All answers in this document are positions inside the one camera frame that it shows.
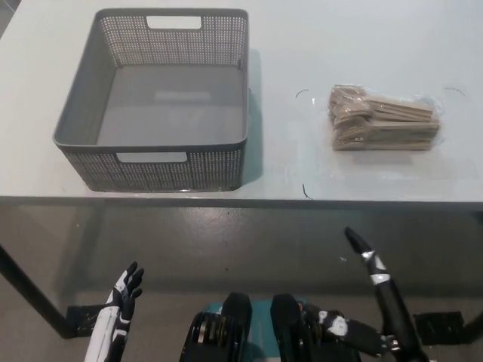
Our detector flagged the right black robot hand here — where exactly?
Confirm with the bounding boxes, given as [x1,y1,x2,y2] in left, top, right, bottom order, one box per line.
[315,225,431,362]

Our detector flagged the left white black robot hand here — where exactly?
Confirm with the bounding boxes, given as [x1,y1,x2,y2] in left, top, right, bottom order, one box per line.
[85,262,146,362]

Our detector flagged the black table foot plate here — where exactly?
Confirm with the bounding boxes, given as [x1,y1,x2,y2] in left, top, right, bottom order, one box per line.
[66,303,110,337]
[412,311,466,345]

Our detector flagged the black teal robot body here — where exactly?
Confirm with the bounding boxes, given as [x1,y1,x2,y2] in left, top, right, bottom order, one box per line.
[180,292,363,362]

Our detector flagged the black metal table leg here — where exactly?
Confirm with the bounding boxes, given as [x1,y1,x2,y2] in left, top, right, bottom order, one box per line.
[0,244,76,337]

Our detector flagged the bag of wooden cutlery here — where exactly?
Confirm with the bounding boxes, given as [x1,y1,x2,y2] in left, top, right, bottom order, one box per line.
[326,84,443,152]

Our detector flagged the grey perforated plastic basket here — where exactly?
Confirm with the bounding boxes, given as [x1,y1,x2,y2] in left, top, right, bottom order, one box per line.
[52,8,251,193]

